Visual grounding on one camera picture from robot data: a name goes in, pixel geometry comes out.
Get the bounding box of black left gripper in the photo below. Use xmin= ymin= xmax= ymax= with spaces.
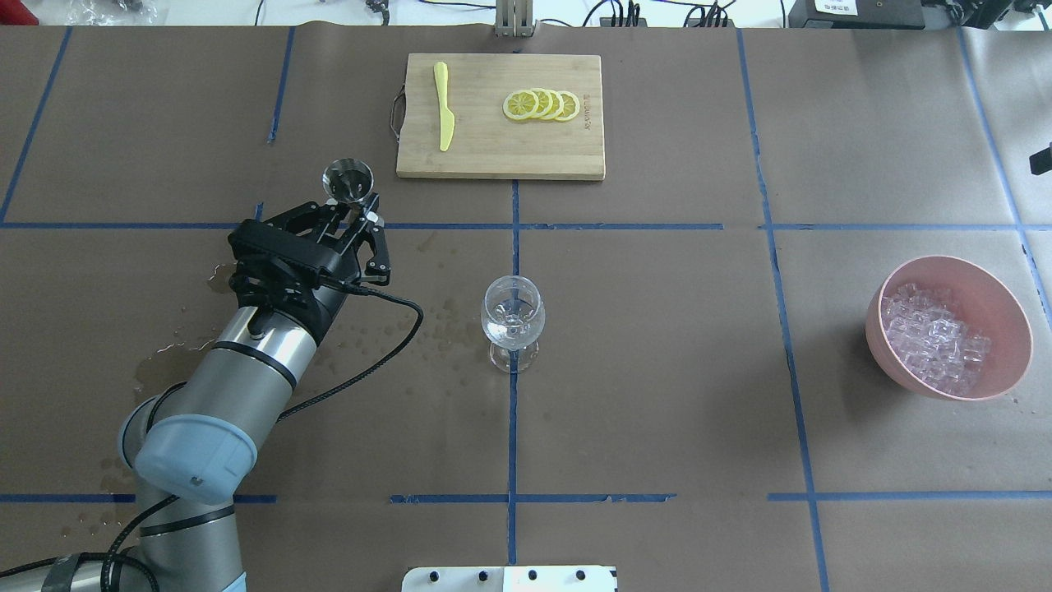
xmin=230 ymin=193 xmax=392 ymax=344

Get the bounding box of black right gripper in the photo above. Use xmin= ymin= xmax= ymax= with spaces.
xmin=1029 ymin=145 xmax=1052 ymax=175

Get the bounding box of steel cocktail jigger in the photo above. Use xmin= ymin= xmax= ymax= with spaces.
xmin=321 ymin=158 xmax=378 ymax=224

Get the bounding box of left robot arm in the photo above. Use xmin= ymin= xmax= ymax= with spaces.
xmin=2 ymin=191 xmax=390 ymax=591

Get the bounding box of clear wine glass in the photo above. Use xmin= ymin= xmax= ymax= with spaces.
xmin=481 ymin=275 xmax=547 ymax=375

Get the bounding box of pile of ice cubes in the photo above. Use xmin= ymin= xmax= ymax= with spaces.
xmin=879 ymin=284 xmax=992 ymax=397

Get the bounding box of pink bowl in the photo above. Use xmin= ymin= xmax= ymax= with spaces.
xmin=865 ymin=256 xmax=1034 ymax=402

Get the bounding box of yellow plastic knife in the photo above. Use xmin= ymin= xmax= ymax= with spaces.
xmin=433 ymin=61 xmax=457 ymax=151

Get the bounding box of bamboo cutting board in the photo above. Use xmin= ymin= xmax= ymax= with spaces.
xmin=397 ymin=53 xmax=607 ymax=183

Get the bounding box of lemon slice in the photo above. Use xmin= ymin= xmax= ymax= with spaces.
xmin=555 ymin=90 xmax=581 ymax=123
xmin=540 ymin=89 xmax=565 ymax=121
xmin=502 ymin=90 xmax=541 ymax=121
xmin=528 ymin=89 xmax=553 ymax=119

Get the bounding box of clear plastic bag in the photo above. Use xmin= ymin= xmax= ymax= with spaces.
xmin=65 ymin=1 xmax=171 ymax=26

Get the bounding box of aluminium frame post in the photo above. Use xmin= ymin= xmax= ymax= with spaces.
xmin=495 ymin=0 xmax=537 ymax=38

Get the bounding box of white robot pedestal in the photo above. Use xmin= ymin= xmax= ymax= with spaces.
xmin=401 ymin=565 xmax=619 ymax=591

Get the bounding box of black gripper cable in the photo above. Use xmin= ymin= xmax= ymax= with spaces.
xmin=0 ymin=284 xmax=425 ymax=592

